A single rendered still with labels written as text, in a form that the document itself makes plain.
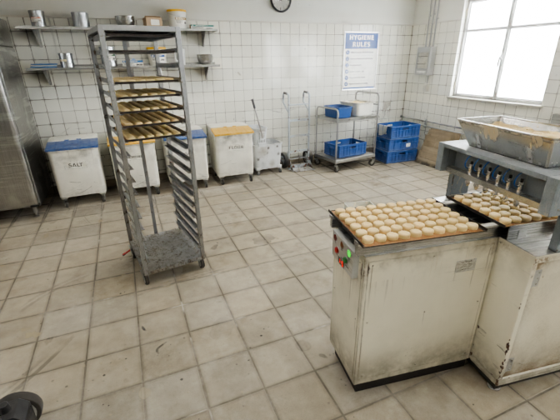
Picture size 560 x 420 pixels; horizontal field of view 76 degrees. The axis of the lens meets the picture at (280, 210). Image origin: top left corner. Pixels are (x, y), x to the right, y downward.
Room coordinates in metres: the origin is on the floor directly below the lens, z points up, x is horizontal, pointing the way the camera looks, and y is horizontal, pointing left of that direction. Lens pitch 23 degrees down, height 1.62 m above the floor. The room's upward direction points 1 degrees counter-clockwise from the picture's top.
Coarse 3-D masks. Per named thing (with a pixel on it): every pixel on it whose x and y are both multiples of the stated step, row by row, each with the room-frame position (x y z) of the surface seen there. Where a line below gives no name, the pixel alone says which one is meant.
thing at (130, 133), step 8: (128, 128) 2.74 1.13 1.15; (136, 128) 2.79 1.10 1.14; (144, 128) 2.82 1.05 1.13; (152, 128) 2.72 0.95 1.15; (160, 128) 2.71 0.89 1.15; (168, 128) 2.71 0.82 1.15; (128, 136) 2.44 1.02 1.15; (136, 136) 2.47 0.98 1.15; (144, 136) 2.54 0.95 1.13; (152, 136) 2.46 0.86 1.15
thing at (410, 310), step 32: (384, 256) 1.35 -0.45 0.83; (416, 256) 1.38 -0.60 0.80; (448, 256) 1.43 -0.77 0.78; (480, 256) 1.47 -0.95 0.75; (352, 288) 1.41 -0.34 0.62; (384, 288) 1.35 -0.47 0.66; (416, 288) 1.39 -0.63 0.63; (448, 288) 1.43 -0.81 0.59; (480, 288) 1.48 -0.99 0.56; (352, 320) 1.38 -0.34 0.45; (384, 320) 1.36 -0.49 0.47; (416, 320) 1.40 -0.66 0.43; (448, 320) 1.44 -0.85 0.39; (352, 352) 1.36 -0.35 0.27; (384, 352) 1.36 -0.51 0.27; (416, 352) 1.41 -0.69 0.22; (448, 352) 1.45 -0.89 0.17; (352, 384) 1.39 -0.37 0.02; (384, 384) 1.40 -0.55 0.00
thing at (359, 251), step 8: (488, 224) 1.50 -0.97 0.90; (496, 224) 1.50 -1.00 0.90; (480, 232) 1.47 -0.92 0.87; (488, 232) 1.49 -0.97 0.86; (496, 232) 1.50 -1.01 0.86; (504, 232) 1.51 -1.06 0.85; (424, 240) 1.40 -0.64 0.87; (432, 240) 1.41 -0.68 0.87; (440, 240) 1.42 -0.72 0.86; (448, 240) 1.43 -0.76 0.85; (456, 240) 1.44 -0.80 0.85; (464, 240) 1.46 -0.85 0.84; (360, 248) 1.33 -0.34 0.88; (368, 248) 1.34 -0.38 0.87; (376, 248) 1.35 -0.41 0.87; (384, 248) 1.36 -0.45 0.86; (392, 248) 1.37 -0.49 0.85; (400, 248) 1.38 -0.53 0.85; (408, 248) 1.39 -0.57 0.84
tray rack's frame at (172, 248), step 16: (96, 32) 2.52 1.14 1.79; (112, 32) 2.92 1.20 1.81; (128, 32) 2.97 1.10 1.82; (144, 32) 3.02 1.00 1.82; (160, 32) 2.86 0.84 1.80; (96, 64) 2.84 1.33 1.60; (128, 64) 2.97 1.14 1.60; (112, 144) 2.84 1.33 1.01; (112, 160) 2.83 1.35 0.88; (144, 160) 2.97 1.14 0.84; (176, 192) 3.07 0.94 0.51; (176, 208) 3.07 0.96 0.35; (128, 224) 2.84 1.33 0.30; (160, 240) 2.83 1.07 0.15; (176, 240) 2.83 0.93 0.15; (160, 256) 2.55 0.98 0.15; (176, 256) 2.55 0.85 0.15; (192, 256) 2.54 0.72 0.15
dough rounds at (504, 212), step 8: (488, 192) 1.85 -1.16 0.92; (464, 200) 1.75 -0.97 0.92; (472, 200) 1.76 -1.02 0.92; (480, 200) 1.75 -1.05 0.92; (488, 200) 1.75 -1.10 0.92; (496, 200) 1.77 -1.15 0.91; (512, 200) 1.74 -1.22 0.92; (480, 208) 1.64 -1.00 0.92; (488, 208) 1.63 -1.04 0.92; (496, 208) 1.63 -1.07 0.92; (504, 208) 1.64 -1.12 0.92; (512, 208) 1.65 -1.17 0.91; (520, 208) 1.63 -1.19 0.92; (528, 208) 1.63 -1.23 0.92; (488, 216) 1.58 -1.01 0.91; (496, 216) 1.55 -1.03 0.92; (504, 216) 1.56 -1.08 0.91; (512, 216) 1.54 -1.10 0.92; (520, 216) 1.54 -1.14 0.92; (528, 216) 1.54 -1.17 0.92; (536, 216) 1.53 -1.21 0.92; (544, 216) 1.54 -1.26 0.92; (504, 224) 1.49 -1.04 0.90; (512, 224) 1.49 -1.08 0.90
